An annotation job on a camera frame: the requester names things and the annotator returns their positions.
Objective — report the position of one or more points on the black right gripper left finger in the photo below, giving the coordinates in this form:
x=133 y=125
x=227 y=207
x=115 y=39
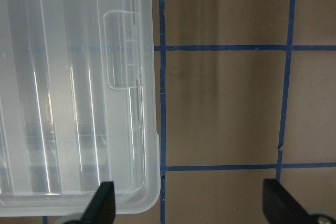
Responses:
x=101 y=208

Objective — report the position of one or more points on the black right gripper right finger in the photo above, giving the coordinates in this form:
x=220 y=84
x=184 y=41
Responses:
x=280 y=207

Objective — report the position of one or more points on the clear plastic box lid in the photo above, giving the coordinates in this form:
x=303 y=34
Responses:
x=77 y=106

